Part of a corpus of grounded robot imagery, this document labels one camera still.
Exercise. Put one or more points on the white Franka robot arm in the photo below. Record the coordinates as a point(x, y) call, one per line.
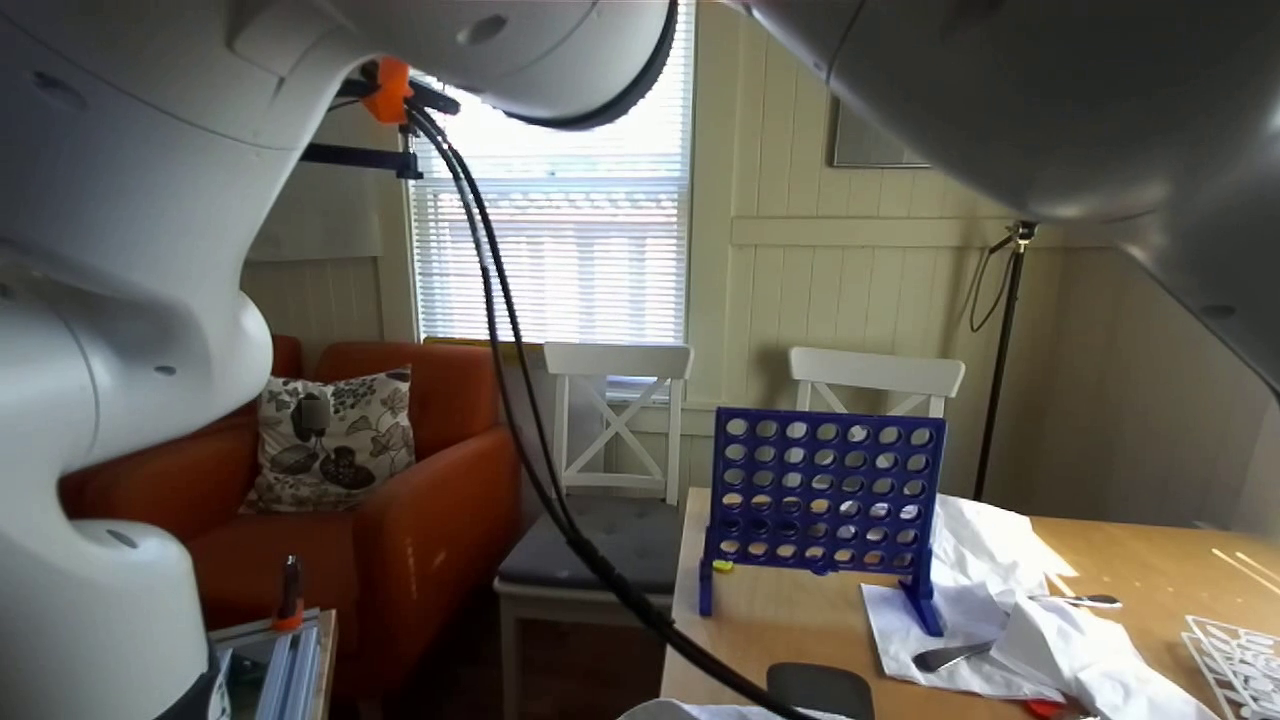
point(134, 200)

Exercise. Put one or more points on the small red object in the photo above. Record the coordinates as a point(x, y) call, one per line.
point(1046, 711)

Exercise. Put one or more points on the white cross-back wooden chair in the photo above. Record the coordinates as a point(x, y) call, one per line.
point(623, 360)
point(873, 375)

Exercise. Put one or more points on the window with white blinds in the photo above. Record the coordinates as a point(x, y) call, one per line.
point(587, 252)

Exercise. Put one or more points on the grey seat cushion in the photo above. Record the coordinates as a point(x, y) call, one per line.
point(627, 534)

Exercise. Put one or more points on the orange sofa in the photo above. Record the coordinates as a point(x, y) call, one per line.
point(425, 534)

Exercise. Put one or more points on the floral print pillow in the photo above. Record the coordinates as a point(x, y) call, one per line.
point(324, 442)

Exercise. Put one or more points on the black mounting bar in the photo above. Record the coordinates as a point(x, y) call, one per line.
point(360, 159)

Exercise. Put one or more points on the black floor lamp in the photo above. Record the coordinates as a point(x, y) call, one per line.
point(1002, 375)

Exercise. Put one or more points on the white paper sheet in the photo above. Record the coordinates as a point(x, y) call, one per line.
point(903, 626)

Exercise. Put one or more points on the white crumpled cloth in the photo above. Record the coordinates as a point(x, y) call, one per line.
point(1107, 666)
point(994, 546)

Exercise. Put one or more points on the small dark grey utensil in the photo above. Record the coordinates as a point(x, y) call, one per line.
point(948, 657)

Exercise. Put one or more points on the open box of supplies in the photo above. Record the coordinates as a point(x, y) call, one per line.
point(272, 666)

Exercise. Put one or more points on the thin wooden stick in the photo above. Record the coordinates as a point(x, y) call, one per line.
point(1263, 561)

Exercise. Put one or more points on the white plastic rack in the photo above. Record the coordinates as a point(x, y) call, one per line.
point(1241, 666)

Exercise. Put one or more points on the framed wall picture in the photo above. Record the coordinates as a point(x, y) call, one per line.
point(861, 143)

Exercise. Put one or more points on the white wall sheet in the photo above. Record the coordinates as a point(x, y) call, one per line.
point(321, 222)

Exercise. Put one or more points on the blue connect four frame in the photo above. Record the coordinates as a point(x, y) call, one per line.
point(925, 604)

